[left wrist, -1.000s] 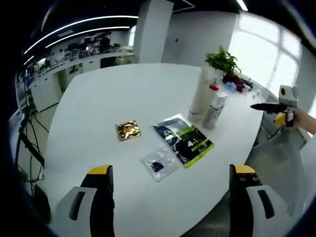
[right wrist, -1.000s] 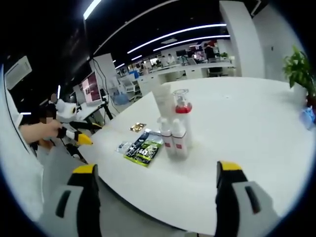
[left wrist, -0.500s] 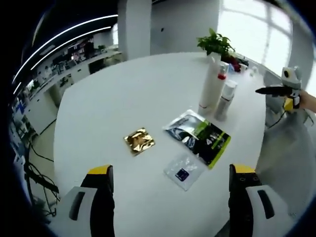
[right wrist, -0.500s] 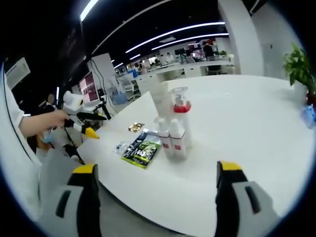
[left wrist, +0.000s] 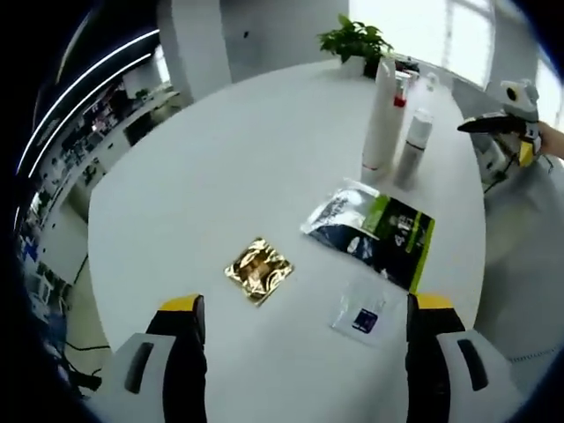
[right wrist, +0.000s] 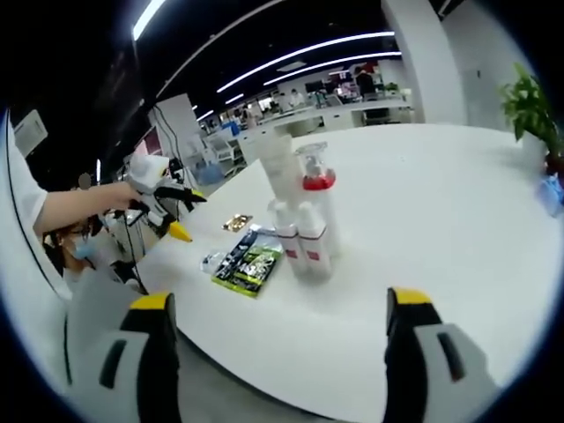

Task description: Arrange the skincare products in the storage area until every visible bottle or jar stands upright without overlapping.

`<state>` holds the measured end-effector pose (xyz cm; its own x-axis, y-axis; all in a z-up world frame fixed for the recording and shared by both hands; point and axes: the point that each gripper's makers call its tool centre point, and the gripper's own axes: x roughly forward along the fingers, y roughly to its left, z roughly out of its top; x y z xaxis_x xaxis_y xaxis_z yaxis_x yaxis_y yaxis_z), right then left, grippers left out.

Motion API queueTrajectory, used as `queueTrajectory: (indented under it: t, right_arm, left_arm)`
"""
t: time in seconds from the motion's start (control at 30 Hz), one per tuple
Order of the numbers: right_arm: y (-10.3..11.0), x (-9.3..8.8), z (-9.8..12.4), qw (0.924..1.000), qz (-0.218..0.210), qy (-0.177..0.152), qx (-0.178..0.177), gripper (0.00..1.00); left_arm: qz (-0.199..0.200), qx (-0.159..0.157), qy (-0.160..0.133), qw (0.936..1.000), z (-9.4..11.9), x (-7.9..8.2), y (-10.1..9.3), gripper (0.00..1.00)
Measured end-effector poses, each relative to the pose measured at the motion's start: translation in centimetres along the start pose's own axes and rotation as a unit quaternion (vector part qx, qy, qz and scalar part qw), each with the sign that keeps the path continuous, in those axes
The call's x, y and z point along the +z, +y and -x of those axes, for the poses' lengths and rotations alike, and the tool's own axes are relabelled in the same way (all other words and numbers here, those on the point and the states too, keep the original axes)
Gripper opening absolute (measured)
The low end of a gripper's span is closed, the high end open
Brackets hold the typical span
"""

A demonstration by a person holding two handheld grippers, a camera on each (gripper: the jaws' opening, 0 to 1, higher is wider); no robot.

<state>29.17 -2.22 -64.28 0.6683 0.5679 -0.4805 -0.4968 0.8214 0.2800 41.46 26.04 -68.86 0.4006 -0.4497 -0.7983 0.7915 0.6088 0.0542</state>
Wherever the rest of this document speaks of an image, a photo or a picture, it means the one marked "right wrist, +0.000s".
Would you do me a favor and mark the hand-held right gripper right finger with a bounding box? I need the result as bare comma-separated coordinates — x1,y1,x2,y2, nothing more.
382,286,503,423

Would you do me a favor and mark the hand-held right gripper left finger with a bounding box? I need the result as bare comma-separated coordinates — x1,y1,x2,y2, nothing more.
72,291,182,423

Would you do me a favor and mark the gold skincare sachet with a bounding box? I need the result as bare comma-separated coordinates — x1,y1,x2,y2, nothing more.
220,214,255,234

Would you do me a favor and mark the green black skincare sachet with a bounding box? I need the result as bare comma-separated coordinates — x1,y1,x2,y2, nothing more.
211,224,286,300

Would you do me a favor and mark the white skincare tube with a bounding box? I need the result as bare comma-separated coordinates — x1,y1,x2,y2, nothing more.
257,133,303,221

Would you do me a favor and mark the small white spray bottle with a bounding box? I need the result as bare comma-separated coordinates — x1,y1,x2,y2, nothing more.
295,201,334,278
268,198,306,278

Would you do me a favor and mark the person's left hand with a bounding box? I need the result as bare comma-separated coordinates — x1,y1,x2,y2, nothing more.
104,180,145,212

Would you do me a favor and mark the blue water jug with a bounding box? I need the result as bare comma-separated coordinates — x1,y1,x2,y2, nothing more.
196,162,221,186

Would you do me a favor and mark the white office chair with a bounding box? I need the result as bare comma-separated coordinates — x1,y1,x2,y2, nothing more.
206,136,241,171

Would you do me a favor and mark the grey chair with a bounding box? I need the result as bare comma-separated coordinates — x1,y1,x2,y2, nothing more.
65,268,146,384

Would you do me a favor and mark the ceiling air conditioner panel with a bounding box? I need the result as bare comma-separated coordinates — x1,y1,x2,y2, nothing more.
11,109,48,155

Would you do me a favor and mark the person in white shirt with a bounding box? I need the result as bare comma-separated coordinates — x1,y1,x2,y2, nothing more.
0,109,74,305

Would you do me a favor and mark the ceiling light strip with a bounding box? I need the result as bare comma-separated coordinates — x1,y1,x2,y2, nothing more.
263,51,403,85
216,31,396,93
132,0,167,39

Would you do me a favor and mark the long white counter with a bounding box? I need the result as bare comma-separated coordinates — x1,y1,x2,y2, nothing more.
246,99,413,142

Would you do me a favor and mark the blue crumpled cloth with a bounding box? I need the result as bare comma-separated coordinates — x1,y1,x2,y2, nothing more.
537,174,564,212

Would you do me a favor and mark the green potted plant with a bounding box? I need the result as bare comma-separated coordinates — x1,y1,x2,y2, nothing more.
500,61,561,171

